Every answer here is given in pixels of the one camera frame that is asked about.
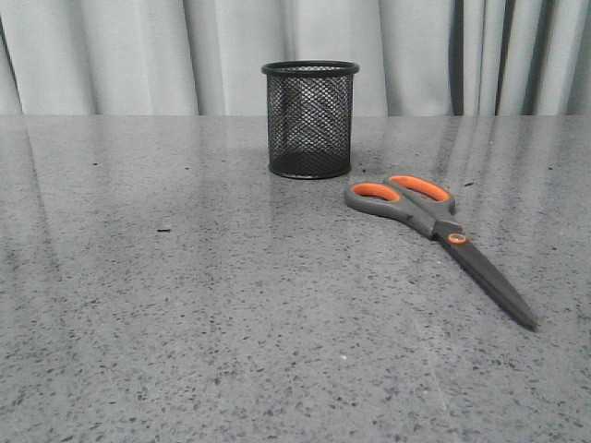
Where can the grey orange scissors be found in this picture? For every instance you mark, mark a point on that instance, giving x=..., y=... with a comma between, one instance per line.
x=429, y=209

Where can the black mesh pen cup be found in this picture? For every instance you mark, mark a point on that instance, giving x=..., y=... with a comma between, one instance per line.
x=309, y=114

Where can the grey curtain backdrop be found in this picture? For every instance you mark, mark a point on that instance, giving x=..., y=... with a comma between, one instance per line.
x=204, y=57

